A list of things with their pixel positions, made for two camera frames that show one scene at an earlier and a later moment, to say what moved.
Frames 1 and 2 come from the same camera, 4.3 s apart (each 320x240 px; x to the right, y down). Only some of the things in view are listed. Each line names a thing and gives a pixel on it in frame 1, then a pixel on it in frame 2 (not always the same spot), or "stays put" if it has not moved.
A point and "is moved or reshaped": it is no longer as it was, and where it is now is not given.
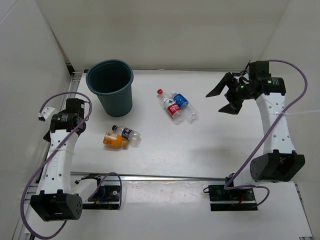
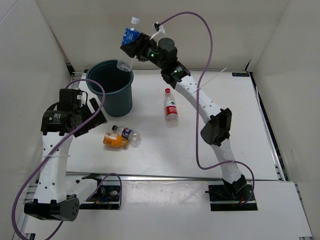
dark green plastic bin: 112,80 stays put
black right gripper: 234,106 → 139,51
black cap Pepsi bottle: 134,137 stays put
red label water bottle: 173,109 is moved or reshaped
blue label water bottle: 187,111 → 131,35
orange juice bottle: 112,139 stays put
